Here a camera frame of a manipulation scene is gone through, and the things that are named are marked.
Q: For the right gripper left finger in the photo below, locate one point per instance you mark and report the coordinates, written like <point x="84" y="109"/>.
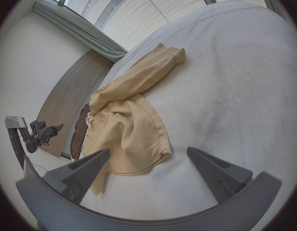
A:
<point x="74" y="177"/>

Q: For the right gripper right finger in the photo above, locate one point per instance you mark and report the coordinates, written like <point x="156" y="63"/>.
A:
<point x="218" y="174"/>

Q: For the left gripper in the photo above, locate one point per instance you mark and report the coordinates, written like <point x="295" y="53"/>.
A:
<point x="47" y="133"/>

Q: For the tan shorts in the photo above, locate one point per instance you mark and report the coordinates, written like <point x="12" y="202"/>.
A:
<point x="129" y="129"/>

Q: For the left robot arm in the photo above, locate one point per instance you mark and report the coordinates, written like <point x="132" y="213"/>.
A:
<point x="30" y="145"/>

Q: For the bed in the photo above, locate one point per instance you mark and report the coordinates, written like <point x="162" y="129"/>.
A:
<point x="223" y="92"/>

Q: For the brown garment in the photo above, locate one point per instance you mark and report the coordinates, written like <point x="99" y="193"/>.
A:
<point x="78" y="133"/>

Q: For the grey-green curtain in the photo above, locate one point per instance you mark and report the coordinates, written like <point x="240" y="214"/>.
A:
<point x="74" y="28"/>

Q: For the window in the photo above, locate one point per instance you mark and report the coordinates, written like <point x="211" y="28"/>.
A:
<point x="143" y="8"/>

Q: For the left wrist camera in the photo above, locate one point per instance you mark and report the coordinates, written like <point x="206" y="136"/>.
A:
<point x="37" y="124"/>

